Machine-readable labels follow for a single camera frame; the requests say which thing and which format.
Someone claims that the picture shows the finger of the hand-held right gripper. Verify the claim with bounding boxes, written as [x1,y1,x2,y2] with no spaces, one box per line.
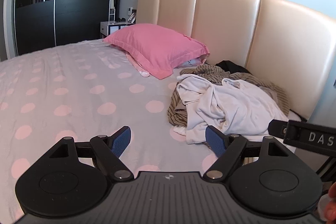
[268,119,289,139]

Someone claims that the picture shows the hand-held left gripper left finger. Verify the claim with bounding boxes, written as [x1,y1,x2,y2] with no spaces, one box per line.
[34,126,132,182]

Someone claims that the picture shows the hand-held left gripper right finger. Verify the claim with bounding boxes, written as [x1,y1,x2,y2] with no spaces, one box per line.
[203,125,305,182]

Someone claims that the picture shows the white knit sweater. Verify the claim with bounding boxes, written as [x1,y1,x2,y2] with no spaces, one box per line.
[176,74,289,144]

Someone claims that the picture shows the person's right hand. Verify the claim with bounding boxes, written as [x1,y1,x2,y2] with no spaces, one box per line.
[322,182,336,223]

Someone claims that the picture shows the striped beige garment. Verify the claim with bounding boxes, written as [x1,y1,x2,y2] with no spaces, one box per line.
[167,64,290,126]

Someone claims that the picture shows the polka dot bed sheet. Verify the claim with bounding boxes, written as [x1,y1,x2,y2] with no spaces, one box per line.
[0,38,296,218]

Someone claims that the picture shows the black crumpled garment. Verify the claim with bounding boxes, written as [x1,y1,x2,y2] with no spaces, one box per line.
[215,60,251,74]

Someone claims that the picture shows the patterned pillow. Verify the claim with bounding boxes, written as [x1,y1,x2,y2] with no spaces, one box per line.
[125,52,201,78]

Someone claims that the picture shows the pink pillow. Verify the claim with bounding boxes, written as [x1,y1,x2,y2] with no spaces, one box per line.
[103,24,210,80]

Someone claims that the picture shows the beige padded headboard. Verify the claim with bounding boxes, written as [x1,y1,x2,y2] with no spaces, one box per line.
[137,0,336,122]

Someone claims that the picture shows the white nightstand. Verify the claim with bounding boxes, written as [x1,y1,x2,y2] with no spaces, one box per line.
[100,21,135,39]

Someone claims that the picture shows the dark sliding wardrobe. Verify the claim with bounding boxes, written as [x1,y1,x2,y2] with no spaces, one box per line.
[5,0,117,56]

